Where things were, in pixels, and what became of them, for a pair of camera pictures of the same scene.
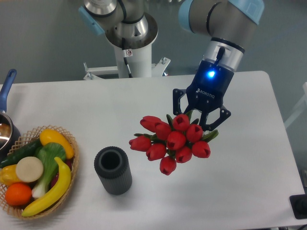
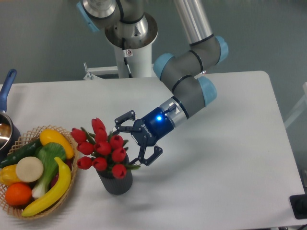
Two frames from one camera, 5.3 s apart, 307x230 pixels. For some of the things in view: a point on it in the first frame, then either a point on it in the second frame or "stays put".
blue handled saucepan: (9, 133) stays put
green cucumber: (14, 157) stays put
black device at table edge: (299, 204) stays put
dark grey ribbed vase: (111, 164) stays put
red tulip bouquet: (179, 139) -> (101, 150)
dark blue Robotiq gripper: (206, 93) -> (153, 128)
